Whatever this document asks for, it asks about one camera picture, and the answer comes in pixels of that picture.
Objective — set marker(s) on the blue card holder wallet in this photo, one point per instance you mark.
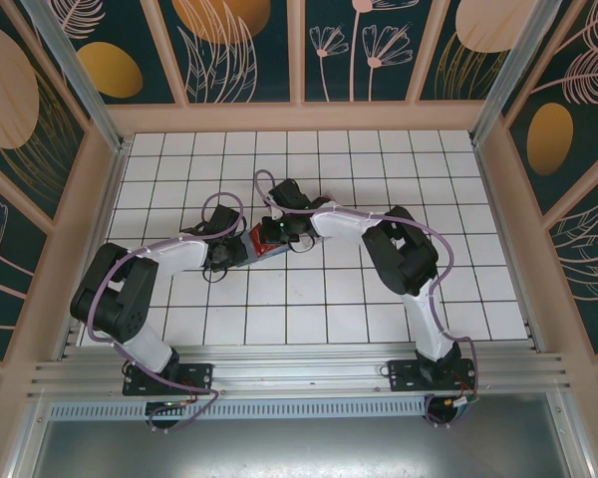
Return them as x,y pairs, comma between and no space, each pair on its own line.
246,251

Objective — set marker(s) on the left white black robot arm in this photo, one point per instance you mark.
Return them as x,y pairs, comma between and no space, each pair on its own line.
179,254

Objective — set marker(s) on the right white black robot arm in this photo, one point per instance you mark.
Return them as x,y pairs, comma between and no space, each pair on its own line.
339,224

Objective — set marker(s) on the grey metal sheet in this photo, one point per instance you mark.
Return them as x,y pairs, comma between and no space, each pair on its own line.
299,448

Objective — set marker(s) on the aluminium mounting rail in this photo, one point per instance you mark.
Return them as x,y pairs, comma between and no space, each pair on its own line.
299,368

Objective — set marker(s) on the aluminium side rail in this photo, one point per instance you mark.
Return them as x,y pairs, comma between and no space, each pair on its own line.
501,224
110,199

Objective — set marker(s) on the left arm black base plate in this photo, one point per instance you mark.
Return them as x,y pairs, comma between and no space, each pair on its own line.
199,378

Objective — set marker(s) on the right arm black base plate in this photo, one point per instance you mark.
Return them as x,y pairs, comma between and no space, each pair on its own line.
403,376

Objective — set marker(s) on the aluminium corner post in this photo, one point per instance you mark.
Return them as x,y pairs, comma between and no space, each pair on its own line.
508,70
80,70

